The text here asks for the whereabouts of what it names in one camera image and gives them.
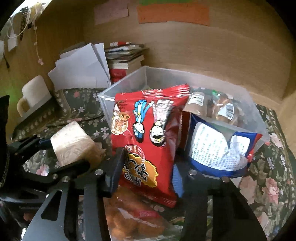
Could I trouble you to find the floral tablecloth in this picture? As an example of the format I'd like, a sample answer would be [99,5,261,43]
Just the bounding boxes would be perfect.
[12,88,295,240]

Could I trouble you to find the red cartoon snack bag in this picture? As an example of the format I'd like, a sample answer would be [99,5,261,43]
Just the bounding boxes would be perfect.
[110,93,189,207]

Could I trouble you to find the orange sticky note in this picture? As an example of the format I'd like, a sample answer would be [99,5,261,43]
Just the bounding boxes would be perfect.
[137,3,210,26]

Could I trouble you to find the white paper sheets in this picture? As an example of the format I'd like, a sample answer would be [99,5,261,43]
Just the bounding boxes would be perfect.
[48,43,111,91]

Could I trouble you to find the brown patterned headband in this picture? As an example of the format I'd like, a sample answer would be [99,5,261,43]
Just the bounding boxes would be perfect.
[19,6,31,41]

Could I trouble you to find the blue white snack bag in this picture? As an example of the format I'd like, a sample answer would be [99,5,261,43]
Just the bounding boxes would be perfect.
[185,113,262,178]

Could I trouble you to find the green sticky note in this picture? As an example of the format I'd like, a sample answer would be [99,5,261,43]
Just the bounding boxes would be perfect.
[139,0,192,6]

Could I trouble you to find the clear plastic storage bin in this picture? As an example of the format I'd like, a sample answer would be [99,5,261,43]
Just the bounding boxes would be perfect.
[98,66,270,152]

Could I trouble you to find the brown cake block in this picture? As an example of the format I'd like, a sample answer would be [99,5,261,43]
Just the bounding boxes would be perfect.
[50,121,106,168]

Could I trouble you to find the white mug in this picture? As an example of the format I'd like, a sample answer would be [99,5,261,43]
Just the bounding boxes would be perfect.
[17,75,52,117]

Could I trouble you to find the pink sticky note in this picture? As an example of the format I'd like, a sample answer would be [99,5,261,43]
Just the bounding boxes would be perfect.
[94,0,129,25]

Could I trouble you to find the stack of books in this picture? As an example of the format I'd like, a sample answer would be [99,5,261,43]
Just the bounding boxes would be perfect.
[105,42,147,84]

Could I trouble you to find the sausage bread pack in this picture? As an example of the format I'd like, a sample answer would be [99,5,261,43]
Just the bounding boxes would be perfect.
[183,92,208,116]

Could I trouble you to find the orange fried snack pack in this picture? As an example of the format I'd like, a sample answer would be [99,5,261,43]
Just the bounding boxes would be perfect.
[104,186,181,240]

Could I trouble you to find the green edged clear cracker bag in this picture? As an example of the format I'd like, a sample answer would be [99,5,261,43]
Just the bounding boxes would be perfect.
[207,90,245,127]

